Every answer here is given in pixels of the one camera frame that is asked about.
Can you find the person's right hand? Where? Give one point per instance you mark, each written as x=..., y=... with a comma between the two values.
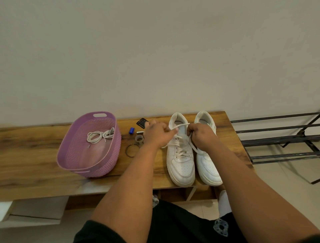
x=203, y=137

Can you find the person's left hand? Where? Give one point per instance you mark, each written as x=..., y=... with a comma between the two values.
x=156, y=135

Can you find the person's left thumb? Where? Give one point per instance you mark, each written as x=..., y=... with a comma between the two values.
x=173, y=132

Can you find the person's right thumb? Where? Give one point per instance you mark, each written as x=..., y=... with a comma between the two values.
x=191, y=128

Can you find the person's left forearm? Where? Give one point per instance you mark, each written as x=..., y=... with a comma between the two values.
x=135, y=190

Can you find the person's right forearm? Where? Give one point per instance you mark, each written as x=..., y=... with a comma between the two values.
x=245, y=197

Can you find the black square object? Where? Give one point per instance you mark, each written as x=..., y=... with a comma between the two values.
x=141, y=122

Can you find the clear tape roll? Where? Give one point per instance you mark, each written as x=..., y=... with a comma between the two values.
x=139, y=140

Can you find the white laced sneaker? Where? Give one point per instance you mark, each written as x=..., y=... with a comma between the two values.
x=182, y=167

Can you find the small blue cap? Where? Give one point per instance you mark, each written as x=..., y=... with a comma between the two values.
x=131, y=130

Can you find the white unlaced sneaker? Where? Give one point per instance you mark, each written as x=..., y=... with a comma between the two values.
x=208, y=167

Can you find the coiled white round shoelace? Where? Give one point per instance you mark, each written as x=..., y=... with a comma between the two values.
x=94, y=137
x=109, y=133

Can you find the black metal rack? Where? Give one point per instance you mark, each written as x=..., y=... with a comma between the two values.
x=275, y=141

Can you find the black shorts with white print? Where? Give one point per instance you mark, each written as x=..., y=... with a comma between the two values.
x=180, y=225

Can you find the purple plastic basket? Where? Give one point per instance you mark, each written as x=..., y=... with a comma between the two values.
x=75, y=155

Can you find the black shirt sleeve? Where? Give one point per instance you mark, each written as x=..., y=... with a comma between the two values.
x=95, y=234

